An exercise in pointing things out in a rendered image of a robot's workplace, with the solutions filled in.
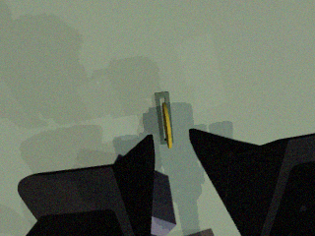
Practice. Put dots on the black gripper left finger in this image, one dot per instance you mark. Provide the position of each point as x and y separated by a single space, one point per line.
126 187

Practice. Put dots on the gold coin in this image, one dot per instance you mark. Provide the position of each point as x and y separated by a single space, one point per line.
166 125

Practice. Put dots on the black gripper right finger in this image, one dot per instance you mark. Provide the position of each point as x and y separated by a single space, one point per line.
250 179

